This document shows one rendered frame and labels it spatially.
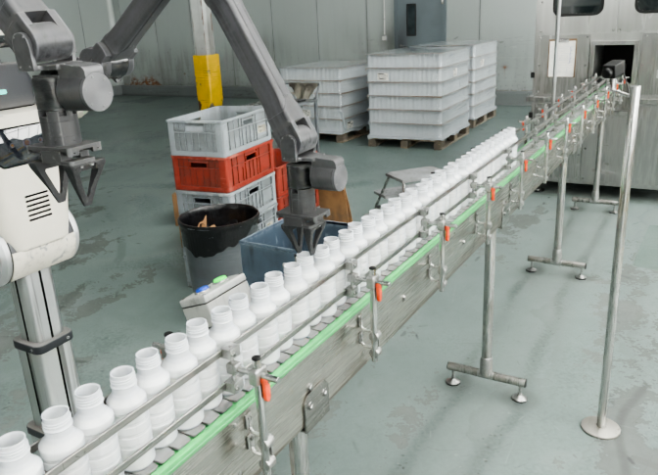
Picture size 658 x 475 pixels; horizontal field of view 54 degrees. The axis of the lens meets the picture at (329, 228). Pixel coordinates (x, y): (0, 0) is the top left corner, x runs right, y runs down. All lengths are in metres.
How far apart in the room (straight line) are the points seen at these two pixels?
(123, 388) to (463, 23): 11.33
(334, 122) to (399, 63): 1.29
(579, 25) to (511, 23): 5.88
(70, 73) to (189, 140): 2.98
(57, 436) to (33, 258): 0.71
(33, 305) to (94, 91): 0.80
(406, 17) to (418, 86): 4.42
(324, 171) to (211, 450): 0.57
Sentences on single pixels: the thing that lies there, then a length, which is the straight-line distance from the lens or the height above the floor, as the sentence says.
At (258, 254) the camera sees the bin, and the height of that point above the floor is 0.91.
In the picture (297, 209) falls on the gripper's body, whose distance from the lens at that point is 1.35.
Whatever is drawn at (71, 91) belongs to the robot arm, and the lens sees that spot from 1.02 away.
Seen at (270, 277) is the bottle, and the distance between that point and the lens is 1.31.
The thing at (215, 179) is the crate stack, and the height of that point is 0.75.
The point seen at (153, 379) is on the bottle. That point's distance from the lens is 1.08.
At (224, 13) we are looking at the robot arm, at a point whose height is 1.68.
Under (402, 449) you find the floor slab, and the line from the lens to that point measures 2.73.
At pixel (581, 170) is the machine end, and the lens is 6.15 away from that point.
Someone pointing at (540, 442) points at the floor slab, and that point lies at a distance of 2.84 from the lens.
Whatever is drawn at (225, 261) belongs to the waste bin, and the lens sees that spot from 3.49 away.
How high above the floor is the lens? 1.67
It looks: 18 degrees down
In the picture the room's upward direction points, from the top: 3 degrees counter-clockwise
